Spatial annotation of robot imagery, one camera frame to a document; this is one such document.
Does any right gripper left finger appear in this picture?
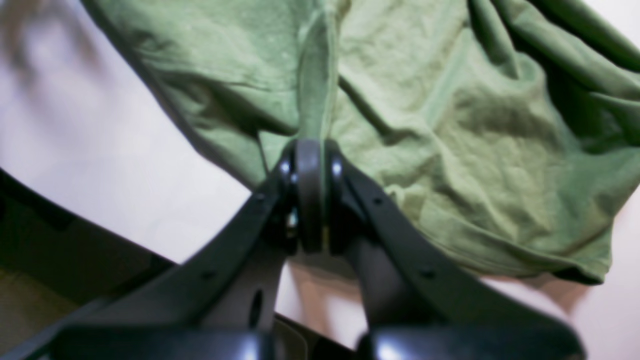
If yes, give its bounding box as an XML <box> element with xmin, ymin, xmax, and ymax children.
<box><xmin>50</xmin><ymin>140</ymin><xmax>323</xmax><ymax>360</ymax></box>

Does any green t-shirt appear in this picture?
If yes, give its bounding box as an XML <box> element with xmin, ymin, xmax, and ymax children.
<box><xmin>83</xmin><ymin>0</ymin><xmax>640</xmax><ymax>285</ymax></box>

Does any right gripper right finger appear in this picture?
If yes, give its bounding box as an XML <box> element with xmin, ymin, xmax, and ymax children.
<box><xmin>325</xmin><ymin>142</ymin><xmax>586</xmax><ymax>360</ymax></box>

